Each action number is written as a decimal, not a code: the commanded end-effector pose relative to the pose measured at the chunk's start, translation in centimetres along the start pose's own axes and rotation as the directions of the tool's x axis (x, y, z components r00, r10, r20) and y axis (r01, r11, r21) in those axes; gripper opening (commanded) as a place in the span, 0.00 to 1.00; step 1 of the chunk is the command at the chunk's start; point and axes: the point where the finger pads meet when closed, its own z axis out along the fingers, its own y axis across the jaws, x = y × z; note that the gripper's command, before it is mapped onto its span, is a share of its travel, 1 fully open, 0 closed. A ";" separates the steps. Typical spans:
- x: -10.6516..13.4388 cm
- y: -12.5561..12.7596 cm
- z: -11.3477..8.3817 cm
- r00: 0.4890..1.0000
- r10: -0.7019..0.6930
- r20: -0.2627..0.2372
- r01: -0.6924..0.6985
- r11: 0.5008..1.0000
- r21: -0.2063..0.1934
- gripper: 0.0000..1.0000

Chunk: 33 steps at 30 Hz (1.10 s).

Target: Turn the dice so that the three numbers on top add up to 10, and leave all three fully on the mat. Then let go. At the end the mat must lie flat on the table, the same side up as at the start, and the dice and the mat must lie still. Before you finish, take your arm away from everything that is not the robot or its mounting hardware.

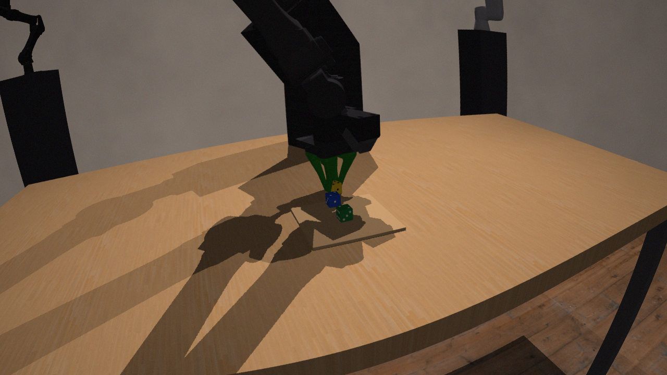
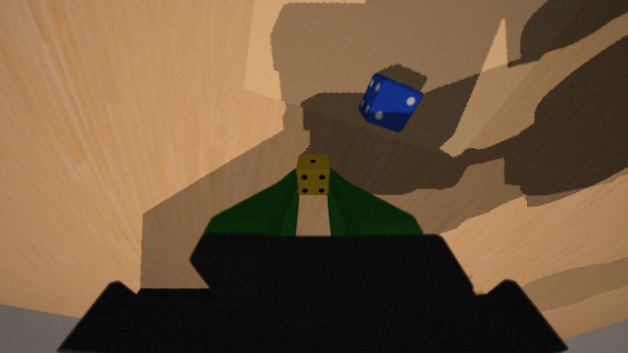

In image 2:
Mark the yellow die with black pips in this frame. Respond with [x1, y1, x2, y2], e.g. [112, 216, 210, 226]
[296, 155, 330, 195]

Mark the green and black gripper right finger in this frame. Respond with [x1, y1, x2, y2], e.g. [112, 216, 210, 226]
[328, 169, 424, 235]

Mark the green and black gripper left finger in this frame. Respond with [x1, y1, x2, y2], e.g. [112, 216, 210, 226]
[201, 169, 299, 236]

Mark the blue die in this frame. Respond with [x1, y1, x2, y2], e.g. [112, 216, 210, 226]
[358, 73, 423, 132]

